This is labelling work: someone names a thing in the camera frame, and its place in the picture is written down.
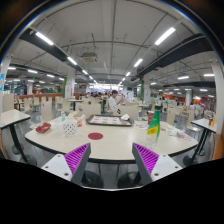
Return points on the flat round red coaster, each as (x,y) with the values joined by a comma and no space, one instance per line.
(95,136)

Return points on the red white printed leaflet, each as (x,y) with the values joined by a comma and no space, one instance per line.
(141,125)

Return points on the group of ceiling lights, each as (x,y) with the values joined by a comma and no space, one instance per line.
(165,36)

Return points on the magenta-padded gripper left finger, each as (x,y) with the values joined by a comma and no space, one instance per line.
(63,166)

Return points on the white table with black leg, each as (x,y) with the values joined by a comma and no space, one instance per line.
(203,124)
(11,117)

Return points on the small teal sanitizer bottle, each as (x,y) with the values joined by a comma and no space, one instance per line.
(63,117)

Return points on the green labelled drink bottle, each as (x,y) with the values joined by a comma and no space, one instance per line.
(154,128)

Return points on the group of beige chairs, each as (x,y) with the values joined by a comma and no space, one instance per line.
(90,108)

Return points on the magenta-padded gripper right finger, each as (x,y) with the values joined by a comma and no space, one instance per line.
(160,166)

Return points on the ceiling air conditioner unit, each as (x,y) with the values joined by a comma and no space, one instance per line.
(89,57)

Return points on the white black-dotted mug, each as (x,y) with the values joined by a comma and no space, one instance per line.
(70,127)

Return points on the white crumpled napkin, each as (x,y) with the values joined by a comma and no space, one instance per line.
(125,117)

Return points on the clear plastic bag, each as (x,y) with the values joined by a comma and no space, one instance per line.
(172,130)

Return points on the person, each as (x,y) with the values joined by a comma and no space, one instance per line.
(112,101)

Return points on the crumpled food wrapper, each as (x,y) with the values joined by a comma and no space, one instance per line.
(80,119)

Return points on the dark food tray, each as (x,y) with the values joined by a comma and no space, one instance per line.
(106,120)

